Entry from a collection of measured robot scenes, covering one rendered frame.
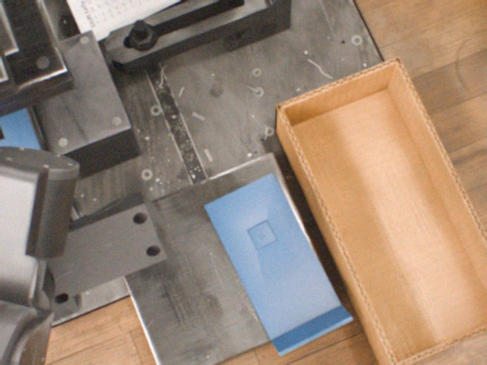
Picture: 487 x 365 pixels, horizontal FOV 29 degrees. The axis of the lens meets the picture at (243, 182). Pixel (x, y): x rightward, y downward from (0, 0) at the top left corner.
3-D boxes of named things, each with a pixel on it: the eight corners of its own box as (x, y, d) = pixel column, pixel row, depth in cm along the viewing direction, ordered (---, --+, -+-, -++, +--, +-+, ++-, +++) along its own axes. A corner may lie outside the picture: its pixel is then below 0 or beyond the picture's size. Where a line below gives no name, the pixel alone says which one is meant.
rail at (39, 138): (63, 203, 81) (57, 196, 78) (14, 71, 84) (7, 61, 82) (70, 200, 81) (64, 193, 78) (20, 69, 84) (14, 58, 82)
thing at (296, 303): (279, 359, 81) (280, 356, 78) (204, 206, 85) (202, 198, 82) (350, 323, 82) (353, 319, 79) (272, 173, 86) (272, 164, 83)
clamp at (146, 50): (125, 96, 90) (109, 55, 80) (113, 65, 91) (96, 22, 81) (267, 40, 91) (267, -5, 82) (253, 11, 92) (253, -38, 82)
